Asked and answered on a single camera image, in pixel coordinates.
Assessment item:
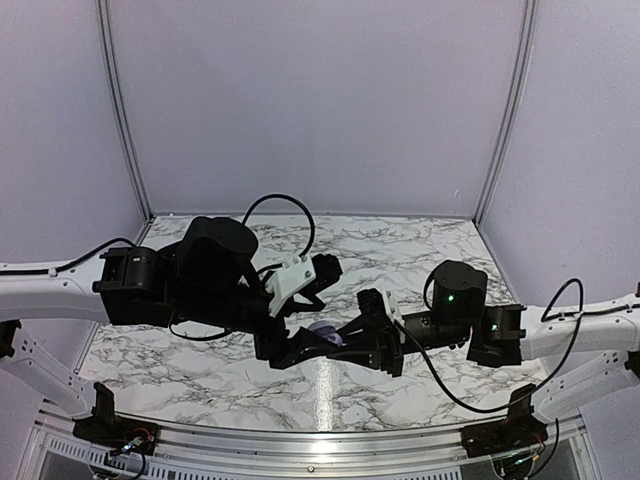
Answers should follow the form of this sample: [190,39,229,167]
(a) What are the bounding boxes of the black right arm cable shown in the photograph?
[394,273,585,413]

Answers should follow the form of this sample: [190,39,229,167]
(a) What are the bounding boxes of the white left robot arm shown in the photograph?
[1,217,341,445]

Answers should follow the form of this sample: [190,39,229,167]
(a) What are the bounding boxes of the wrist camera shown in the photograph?
[357,289,403,329]
[263,254,343,318]

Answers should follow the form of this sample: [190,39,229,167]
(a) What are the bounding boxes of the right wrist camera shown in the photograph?
[357,289,403,329]

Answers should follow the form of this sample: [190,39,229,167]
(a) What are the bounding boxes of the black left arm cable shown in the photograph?
[0,193,316,341]

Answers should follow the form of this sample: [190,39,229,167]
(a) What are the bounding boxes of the aluminium front rail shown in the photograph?
[16,401,601,479]

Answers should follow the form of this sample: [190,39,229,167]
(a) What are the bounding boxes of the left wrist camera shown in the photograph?
[263,254,343,318]

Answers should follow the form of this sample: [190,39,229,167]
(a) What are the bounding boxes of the purple charging case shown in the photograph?
[308,321,344,347]

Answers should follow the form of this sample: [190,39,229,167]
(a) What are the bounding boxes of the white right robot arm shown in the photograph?
[331,260,639,448]

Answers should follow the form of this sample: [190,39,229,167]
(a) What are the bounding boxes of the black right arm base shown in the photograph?
[461,397,548,458]

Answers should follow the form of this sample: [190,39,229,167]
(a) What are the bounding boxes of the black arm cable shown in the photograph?
[394,273,585,413]
[0,193,316,341]

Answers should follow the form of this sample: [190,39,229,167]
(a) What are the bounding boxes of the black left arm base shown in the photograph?
[73,382,160,456]

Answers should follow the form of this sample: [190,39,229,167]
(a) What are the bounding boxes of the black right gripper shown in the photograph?
[326,311,473,380]

